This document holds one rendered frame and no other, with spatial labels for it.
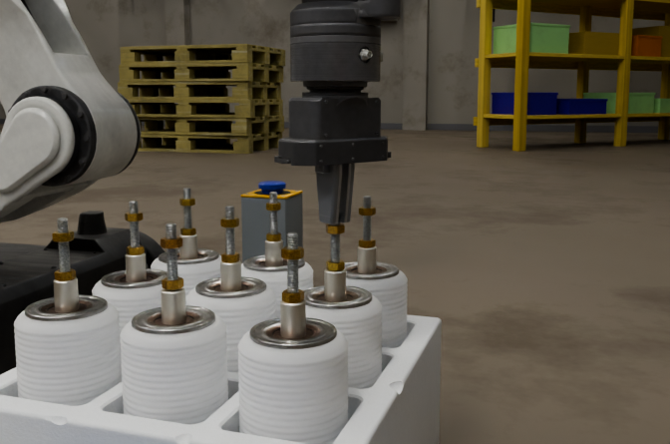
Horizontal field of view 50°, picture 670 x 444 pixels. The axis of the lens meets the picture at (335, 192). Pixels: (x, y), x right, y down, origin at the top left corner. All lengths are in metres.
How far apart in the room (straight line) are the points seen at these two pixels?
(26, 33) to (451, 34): 8.57
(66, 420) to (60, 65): 0.57
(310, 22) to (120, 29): 10.54
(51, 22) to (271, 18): 8.97
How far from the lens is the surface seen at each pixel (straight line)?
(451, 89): 9.49
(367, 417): 0.66
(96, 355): 0.73
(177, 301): 0.68
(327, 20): 0.68
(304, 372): 0.61
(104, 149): 1.09
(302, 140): 0.68
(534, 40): 6.22
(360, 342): 0.72
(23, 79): 1.14
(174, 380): 0.66
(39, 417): 0.71
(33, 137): 1.07
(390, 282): 0.83
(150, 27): 10.95
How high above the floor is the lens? 0.46
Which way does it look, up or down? 8 degrees down
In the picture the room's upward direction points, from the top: straight up
